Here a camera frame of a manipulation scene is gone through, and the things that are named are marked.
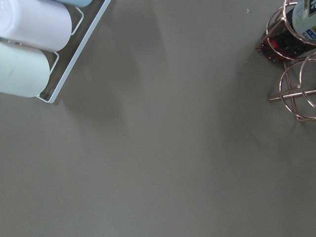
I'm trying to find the tea bottle dark liquid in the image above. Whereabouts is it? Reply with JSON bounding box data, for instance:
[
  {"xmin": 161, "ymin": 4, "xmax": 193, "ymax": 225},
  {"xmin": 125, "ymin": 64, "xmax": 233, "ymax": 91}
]
[{"xmin": 260, "ymin": 0, "xmax": 316, "ymax": 63}]

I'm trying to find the light blue cup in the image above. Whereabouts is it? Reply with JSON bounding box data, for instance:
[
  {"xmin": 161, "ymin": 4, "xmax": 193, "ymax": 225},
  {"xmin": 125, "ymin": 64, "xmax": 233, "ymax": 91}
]
[{"xmin": 55, "ymin": 0, "xmax": 92, "ymax": 8}]

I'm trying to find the pale green cup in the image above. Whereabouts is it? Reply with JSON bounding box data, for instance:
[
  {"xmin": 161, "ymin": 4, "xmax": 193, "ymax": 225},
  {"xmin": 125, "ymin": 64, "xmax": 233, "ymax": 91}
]
[{"xmin": 0, "ymin": 42, "xmax": 50, "ymax": 98}]

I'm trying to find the pale pink cup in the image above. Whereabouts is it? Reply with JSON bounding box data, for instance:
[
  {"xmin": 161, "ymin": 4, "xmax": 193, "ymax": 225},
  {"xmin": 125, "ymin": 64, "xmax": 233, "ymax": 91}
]
[{"xmin": 0, "ymin": 0, "xmax": 72, "ymax": 52}]

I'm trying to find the white wire cup rack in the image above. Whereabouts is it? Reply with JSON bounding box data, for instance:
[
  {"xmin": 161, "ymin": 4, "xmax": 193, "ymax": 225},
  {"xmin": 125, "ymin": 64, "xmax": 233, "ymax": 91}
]
[{"xmin": 0, "ymin": 0, "xmax": 112, "ymax": 104}]

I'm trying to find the copper wire bottle rack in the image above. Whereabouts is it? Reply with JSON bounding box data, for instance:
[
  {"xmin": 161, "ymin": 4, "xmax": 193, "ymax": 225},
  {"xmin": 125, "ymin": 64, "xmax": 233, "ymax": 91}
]
[{"xmin": 256, "ymin": 10, "xmax": 316, "ymax": 122}]

